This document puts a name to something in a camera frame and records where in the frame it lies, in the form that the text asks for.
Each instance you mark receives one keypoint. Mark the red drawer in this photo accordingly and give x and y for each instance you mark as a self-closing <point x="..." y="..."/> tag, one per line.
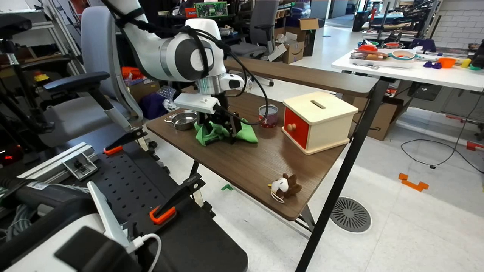
<point x="300" y="128"/>

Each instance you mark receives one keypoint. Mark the yellow toy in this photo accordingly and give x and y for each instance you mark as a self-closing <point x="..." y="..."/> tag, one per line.
<point x="466" y="62"/>

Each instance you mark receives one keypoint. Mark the small steel pot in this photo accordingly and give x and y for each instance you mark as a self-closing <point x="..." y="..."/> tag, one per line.
<point x="184" y="120"/>

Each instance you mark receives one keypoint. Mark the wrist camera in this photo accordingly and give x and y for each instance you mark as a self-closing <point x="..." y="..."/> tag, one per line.
<point x="194" y="102"/>

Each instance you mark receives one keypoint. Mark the black clamp with orange grip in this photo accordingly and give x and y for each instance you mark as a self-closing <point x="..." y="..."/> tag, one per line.
<point x="124" y="140"/>
<point x="177" y="198"/>

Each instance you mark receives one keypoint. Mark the stack of cardboard boxes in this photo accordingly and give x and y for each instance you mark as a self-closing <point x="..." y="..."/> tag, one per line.
<point x="295" y="45"/>

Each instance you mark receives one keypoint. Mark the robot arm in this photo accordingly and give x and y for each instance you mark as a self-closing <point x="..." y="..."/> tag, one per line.
<point x="151" y="53"/>

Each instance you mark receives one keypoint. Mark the orange bowl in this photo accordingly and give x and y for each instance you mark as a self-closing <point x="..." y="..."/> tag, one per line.
<point x="447" y="62"/>

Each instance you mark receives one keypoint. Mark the brown and white plush toy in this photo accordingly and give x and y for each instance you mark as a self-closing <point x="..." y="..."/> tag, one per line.
<point x="285" y="186"/>

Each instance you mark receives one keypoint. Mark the brown table with black leg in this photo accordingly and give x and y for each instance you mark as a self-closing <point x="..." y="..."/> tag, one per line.
<point x="302" y="73"/>

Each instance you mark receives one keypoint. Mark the white flat device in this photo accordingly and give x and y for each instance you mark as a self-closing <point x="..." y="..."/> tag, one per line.
<point x="107" y="215"/>

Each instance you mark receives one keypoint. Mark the wooden box with slot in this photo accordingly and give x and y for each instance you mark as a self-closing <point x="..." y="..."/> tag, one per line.
<point x="321" y="113"/>

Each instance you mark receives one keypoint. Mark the round floor drain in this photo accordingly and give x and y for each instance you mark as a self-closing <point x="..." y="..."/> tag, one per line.
<point x="351" y="214"/>

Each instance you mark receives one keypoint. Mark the red tin can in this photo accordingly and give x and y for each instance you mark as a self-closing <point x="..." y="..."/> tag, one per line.
<point x="268" y="118"/>

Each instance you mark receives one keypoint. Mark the green circuit board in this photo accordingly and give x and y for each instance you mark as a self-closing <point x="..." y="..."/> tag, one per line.
<point x="211" y="9"/>

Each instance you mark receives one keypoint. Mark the green towel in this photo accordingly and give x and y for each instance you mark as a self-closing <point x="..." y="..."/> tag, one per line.
<point x="245" y="134"/>

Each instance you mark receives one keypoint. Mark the purple toy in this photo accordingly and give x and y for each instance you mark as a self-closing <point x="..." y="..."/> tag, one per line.
<point x="432" y="65"/>

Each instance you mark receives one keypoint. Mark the dark grey office chair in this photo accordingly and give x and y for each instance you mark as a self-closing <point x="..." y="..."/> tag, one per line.
<point x="261" y="22"/>

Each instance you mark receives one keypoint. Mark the emergency stop button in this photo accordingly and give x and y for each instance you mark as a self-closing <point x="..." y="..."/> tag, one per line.
<point x="41" y="76"/>

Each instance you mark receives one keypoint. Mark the purple bag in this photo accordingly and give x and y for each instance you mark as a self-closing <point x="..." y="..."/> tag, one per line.
<point x="153" y="105"/>

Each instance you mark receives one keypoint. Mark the teal rimmed bowl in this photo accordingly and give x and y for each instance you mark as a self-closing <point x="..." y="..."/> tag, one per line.
<point x="402" y="55"/>

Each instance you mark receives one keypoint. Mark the white table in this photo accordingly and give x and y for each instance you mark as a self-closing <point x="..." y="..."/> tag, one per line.
<point x="435" y="75"/>

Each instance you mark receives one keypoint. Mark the wooden drawer knob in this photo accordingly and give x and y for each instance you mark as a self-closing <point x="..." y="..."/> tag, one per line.
<point x="291" y="127"/>

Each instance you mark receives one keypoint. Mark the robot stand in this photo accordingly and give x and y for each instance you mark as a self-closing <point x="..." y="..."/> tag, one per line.
<point x="124" y="177"/>

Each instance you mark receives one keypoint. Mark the orange floor marker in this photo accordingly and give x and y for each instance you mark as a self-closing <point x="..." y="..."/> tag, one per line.
<point x="414" y="185"/>

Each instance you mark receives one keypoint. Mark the large cardboard box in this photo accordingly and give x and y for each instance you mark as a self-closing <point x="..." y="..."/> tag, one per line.
<point x="383" y="117"/>

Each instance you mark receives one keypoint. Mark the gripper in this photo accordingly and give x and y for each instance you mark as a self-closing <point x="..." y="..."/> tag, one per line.
<point x="219" y="117"/>

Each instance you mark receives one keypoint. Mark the aluminium rail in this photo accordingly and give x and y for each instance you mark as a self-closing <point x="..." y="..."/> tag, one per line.
<point x="56" y="162"/>

